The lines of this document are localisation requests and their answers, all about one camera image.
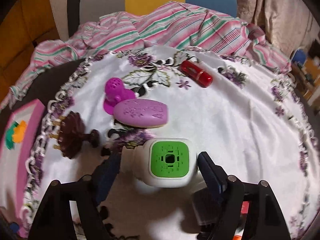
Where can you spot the white green air freshener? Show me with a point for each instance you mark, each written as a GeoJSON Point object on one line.
{"type": "Point", "coordinates": [161, 162]}

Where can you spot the white floral embroidered tablecloth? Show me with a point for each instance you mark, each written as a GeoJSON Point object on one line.
{"type": "Point", "coordinates": [249, 120]}

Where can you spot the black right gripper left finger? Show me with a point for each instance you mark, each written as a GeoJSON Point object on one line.
{"type": "Point", "coordinates": [104, 176]}

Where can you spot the red puzzle piece block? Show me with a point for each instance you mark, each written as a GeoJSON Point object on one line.
{"type": "Point", "coordinates": [245, 207]}

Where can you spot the magenta perforated plastic toy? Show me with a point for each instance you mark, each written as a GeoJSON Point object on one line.
{"type": "Point", "coordinates": [115, 92]}

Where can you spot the green plastic clip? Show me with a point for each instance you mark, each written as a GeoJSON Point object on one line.
{"type": "Point", "coordinates": [10, 136]}

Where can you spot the red cylindrical case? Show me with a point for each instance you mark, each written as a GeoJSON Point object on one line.
{"type": "Point", "coordinates": [193, 71]}

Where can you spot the yellow plastic clip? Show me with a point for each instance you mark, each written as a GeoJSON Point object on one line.
{"type": "Point", "coordinates": [19, 131]}

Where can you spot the cluttered side shelf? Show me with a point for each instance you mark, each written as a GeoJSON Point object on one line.
{"type": "Point", "coordinates": [305, 71]}

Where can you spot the beige patterned curtain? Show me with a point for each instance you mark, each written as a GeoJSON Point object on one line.
{"type": "Point", "coordinates": [288, 24]}

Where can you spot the black clear cylindrical container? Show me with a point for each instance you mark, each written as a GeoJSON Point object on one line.
{"type": "Point", "coordinates": [207, 208]}

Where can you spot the purple oval freshener case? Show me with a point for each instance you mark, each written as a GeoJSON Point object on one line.
{"type": "Point", "coordinates": [141, 113]}

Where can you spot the pink white tray box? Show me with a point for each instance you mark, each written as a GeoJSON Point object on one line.
{"type": "Point", "coordinates": [13, 157]}

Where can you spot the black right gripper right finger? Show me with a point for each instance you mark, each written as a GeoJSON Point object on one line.
{"type": "Point", "coordinates": [214, 176]}

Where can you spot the pink green striped cloth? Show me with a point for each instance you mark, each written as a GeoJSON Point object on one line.
{"type": "Point", "coordinates": [175, 24]}

